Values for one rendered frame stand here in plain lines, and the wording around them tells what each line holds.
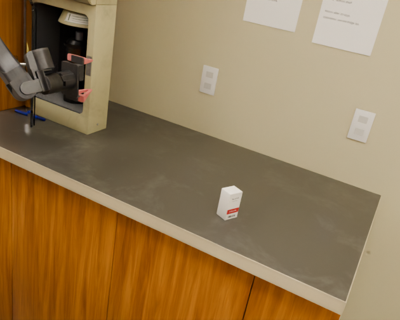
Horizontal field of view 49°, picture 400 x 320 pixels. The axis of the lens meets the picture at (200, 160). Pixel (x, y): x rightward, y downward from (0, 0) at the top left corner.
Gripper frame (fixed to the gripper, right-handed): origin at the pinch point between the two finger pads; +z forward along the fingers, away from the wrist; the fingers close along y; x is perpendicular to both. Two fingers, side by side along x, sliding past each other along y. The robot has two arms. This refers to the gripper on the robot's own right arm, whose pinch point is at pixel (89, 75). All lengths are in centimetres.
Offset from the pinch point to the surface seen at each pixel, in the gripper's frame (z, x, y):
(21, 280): -16, 17, -80
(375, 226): 55, -95, -46
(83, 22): 15.9, 16.9, 13.1
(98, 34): 14.2, 8.6, 10.5
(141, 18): 55, 19, 13
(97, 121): 16.9, 10.0, -22.5
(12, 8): 9.9, 45.5, 13.6
